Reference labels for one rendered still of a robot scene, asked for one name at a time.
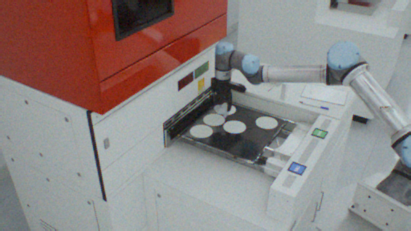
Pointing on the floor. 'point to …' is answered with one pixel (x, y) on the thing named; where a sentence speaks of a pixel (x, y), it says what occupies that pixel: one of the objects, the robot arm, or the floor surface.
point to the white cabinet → (203, 216)
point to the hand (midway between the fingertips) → (225, 114)
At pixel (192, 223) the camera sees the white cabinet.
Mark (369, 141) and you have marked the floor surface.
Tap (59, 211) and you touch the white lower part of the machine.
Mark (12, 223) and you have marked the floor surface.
